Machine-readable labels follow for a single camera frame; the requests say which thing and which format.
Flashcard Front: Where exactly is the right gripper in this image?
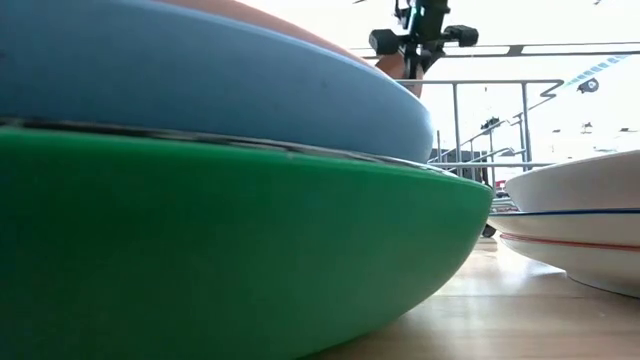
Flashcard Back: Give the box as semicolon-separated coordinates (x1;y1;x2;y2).
368;0;480;81

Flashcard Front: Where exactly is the brown divided plate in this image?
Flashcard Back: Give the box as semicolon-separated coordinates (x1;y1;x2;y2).
374;52;426;100

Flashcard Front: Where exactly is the beige plate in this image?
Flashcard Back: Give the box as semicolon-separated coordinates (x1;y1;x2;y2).
503;149;640;214

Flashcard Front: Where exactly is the white plate red rim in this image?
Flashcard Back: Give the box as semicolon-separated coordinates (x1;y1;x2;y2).
499;232;640;300

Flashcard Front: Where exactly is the dark background cabinet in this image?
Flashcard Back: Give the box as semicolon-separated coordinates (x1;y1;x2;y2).
429;148;490;185

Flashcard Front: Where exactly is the horizontal ceiling beam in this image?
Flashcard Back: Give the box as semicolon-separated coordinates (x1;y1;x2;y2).
349;42;640;61

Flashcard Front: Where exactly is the blue striped ceiling strip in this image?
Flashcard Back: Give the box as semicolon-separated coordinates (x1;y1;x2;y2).
562;53;632;90

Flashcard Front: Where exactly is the green plate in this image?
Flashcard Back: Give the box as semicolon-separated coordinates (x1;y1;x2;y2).
0;125;495;360

